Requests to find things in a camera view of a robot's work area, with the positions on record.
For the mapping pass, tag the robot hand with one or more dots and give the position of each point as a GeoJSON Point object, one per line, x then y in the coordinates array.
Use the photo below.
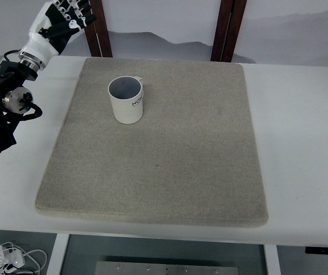
{"type": "Point", "coordinates": [39, 43]}

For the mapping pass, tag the white cup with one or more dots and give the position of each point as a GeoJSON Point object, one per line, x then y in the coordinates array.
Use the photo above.
{"type": "Point", "coordinates": [126, 110]}

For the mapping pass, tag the grey felt mat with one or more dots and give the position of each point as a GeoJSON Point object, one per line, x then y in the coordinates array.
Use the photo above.
{"type": "Point", "coordinates": [152, 172]}

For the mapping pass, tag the white table leg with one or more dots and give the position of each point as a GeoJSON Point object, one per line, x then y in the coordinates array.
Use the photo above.
{"type": "Point", "coordinates": [271, 260]}
{"type": "Point", "coordinates": [58, 255]}

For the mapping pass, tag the white power adapter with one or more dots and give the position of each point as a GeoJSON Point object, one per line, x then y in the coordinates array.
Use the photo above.
{"type": "Point", "coordinates": [13, 256]}

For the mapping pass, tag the grey metal plate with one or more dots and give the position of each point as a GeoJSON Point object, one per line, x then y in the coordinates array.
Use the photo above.
{"type": "Point", "coordinates": [167, 269]}

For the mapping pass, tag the black control panel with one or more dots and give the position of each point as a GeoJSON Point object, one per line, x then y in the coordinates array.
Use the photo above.
{"type": "Point", "coordinates": [324, 250]}

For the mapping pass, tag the brown wooden screen post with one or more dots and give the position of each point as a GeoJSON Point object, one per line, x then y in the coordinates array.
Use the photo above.
{"type": "Point", "coordinates": [227, 31]}
{"type": "Point", "coordinates": [99, 37]}

